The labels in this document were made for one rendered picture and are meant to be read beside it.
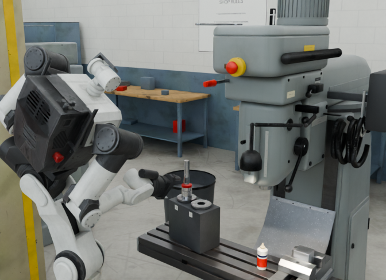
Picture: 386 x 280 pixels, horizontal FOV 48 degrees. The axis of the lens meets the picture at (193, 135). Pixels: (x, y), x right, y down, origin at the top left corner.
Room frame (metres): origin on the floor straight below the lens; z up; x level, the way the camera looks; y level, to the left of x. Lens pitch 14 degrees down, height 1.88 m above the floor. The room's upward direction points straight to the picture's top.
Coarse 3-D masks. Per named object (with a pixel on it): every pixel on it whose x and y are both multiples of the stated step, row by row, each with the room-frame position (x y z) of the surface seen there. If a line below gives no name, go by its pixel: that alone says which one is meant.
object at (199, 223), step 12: (180, 204) 1.79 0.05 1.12; (192, 204) 1.76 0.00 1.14; (204, 204) 1.76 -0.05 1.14; (180, 216) 1.79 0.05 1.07; (192, 216) 1.72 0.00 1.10; (204, 216) 1.71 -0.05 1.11; (216, 216) 1.75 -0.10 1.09; (180, 228) 1.79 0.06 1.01; (192, 228) 1.72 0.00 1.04; (204, 228) 1.71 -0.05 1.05; (216, 228) 1.75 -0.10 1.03; (180, 240) 1.79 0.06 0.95; (192, 240) 1.72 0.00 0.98; (204, 240) 1.71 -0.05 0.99; (216, 240) 1.75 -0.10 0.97
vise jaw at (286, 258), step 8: (288, 256) 1.48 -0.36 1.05; (280, 264) 1.44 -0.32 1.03; (288, 264) 1.43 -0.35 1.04; (296, 264) 1.42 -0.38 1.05; (304, 264) 1.42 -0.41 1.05; (312, 264) 1.42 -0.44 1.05; (288, 272) 1.42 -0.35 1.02; (296, 272) 1.40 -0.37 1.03; (304, 272) 1.39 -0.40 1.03; (312, 272) 1.39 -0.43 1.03
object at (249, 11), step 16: (208, 0) 6.93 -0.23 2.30; (224, 0) 6.75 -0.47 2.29; (240, 0) 6.58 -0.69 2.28; (256, 0) 6.42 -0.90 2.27; (208, 16) 6.93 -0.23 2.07; (224, 16) 6.75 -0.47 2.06; (240, 16) 6.58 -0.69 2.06; (256, 16) 6.41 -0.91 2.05; (208, 32) 6.93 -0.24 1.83; (208, 48) 6.93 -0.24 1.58
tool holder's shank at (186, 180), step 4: (184, 160) 1.85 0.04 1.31; (188, 160) 1.85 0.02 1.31; (184, 164) 1.84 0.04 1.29; (188, 164) 1.84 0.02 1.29; (184, 168) 1.84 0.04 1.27; (188, 168) 1.84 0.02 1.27; (184, 172) 1.84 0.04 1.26; (188, 172) 1.84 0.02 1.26; (184, 176) 1.84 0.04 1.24; (188, 176) 1.84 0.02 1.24; (184, 180) 1.84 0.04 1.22; (188, 180) 1.84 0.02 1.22; (184, 184) 1.84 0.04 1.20; (188, 184) 1.84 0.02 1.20
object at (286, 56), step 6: (336, 48) 1.67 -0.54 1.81; (288, 54) 1.34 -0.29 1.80; (294, 54) 1.36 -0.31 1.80; (300, 54) 1.40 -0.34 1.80; (306, 54) 1.43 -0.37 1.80; (312, 54) 1.47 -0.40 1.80; (318, 54) 1.50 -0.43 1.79; (324, 54) 1.54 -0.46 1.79; (330, 54) 1.59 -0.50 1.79; (336, 54) 1.64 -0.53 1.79; (282, 60) 1.35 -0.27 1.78; (288, 60) 1.33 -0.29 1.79; (294, 60) 1.36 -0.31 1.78; (300, 60) 1.40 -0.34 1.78; (306, 60) 1.43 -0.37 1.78; (312, 60) 1.49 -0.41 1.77
